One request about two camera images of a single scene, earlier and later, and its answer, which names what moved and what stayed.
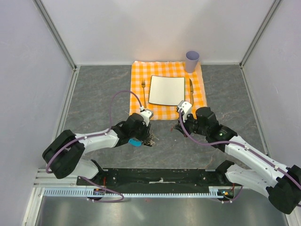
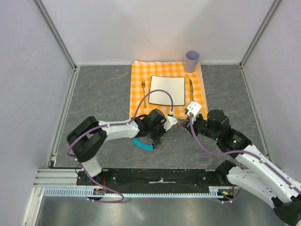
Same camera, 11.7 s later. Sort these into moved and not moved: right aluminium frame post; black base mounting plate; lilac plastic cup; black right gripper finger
Moved: black right gripper finger
Not moved: black base mounting plate; lilac plastic cup; right aluminium frame post
